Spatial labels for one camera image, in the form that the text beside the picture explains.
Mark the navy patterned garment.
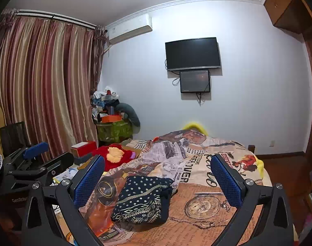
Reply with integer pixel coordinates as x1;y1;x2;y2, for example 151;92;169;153
111;175;176;224

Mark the red white box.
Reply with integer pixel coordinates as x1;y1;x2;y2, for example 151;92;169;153
70;141;97;158

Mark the red plush toy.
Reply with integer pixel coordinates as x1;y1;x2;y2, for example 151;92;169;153
91;143;137;172

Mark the green storage box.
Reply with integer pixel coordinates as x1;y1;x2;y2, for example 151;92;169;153
96;120;133;143

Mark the pile of clutter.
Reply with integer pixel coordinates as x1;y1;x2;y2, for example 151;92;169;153
91;86;120;123

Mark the striped red gold curtain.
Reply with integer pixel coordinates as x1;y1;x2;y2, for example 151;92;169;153
0;9;106;161

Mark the orange box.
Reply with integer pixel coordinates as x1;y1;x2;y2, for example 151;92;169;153
101;114;122;123

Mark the printed newspaper bedspread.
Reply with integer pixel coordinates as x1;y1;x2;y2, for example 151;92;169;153
79;129;276;245

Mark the grey neck pillow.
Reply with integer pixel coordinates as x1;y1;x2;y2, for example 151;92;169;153
115;103;141;134

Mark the yellow pillow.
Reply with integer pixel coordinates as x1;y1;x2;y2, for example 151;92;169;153
183;122;208;136

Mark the white air conditioner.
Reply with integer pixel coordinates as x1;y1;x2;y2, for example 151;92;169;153
107;14;153;45

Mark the small black wall monitor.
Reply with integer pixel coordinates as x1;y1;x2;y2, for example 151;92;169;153
179;70;211;93

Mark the large black wall television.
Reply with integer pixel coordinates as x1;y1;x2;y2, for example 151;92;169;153
165;37;221;71

